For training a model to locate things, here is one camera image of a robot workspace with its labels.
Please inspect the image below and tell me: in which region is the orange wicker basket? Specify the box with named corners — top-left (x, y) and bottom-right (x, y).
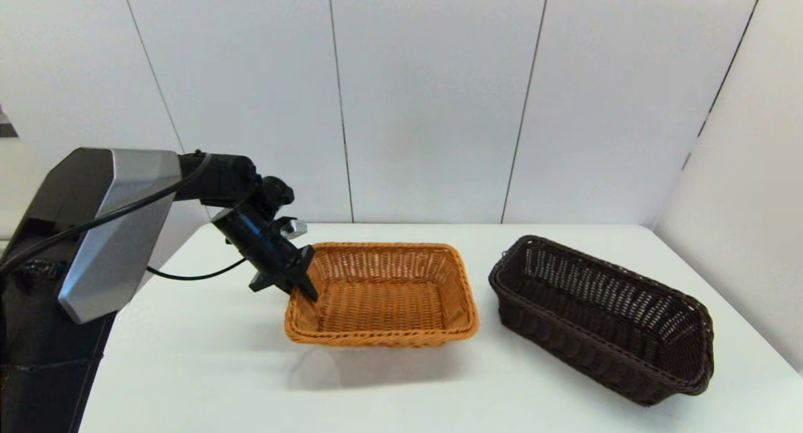
top-left (284, 242), bottom-right (479, 348)

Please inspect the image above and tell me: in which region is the dark brown wicker basket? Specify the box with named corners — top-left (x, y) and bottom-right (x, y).
top-left (487, 235), bottom-right (715, 407)

